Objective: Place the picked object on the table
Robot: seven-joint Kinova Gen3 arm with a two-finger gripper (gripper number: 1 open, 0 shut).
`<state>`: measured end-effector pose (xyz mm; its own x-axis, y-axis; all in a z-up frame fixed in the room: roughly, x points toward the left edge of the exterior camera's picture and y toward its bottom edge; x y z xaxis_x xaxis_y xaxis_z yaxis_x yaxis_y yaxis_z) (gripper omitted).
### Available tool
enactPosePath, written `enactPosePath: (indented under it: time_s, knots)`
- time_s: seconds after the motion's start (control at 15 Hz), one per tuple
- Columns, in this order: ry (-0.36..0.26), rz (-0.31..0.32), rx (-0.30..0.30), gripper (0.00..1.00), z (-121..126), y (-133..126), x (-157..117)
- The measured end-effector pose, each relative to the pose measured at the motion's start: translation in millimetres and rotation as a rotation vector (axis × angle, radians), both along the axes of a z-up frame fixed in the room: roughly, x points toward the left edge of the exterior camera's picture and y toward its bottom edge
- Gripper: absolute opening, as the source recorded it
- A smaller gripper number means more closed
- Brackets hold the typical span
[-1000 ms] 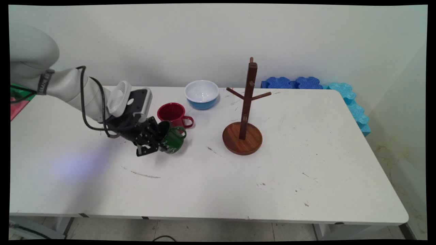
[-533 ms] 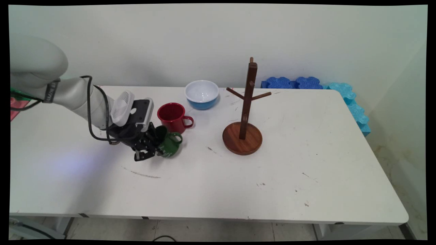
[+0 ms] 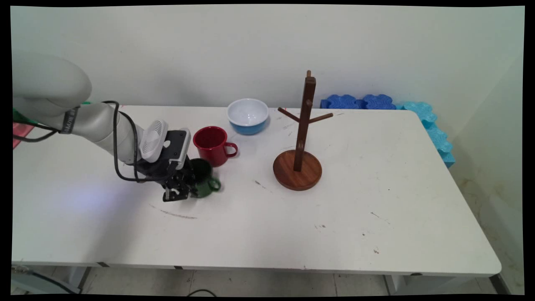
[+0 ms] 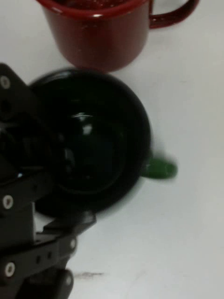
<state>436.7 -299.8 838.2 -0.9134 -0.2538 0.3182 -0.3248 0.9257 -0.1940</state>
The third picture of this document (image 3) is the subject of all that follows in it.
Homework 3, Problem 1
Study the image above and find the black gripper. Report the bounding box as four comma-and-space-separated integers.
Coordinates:
136, 157, 199, 202

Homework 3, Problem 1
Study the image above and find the white table leg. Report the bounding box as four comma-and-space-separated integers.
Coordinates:
384, 274, 496, 296
12, 265, 90, 296

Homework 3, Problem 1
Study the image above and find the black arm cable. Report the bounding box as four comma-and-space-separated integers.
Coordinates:
13, 121, 60, 132
13, 132, 60, 143

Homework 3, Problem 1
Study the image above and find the green enamel mug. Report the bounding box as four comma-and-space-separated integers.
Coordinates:
189, 158, 222, 199

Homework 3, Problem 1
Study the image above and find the dark blue foam mat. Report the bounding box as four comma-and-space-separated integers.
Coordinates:
320, 94, 361, 110
360, 94, 397, 110

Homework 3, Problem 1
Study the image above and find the red foam mat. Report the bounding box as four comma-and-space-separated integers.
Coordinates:
13, 122, 35, 149

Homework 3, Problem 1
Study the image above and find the black velcro strap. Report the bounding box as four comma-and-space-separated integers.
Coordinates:
60, 106, 80, 135

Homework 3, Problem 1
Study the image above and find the brown wooden mug tree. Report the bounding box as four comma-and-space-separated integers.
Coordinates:
273, 70, 334, 191

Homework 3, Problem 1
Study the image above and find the light blue foam mat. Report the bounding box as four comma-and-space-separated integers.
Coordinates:
402, 101, 455, 168

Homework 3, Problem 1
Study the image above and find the black camera cable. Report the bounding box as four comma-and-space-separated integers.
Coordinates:
102, 100, 178, 184

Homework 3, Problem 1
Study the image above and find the red enamel mug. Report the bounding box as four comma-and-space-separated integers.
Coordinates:
193, 126, 238, 168

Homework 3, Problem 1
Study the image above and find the blue bowl white inside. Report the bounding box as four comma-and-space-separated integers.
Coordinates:
227, 98, 270, 135

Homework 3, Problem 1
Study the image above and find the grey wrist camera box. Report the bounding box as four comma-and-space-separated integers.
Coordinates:
161, 128, 192, 170

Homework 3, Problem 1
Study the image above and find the green foam mat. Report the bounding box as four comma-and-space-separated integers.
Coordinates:
13, 101, 90, 125

